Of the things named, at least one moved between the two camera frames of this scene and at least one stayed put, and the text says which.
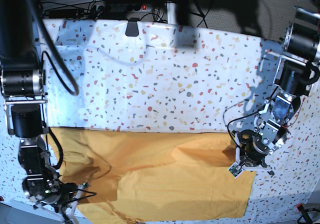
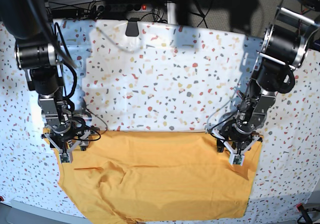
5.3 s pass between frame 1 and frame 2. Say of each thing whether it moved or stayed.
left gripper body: moved
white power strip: stayed
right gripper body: moved
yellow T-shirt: stayed
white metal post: stayed
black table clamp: stayed
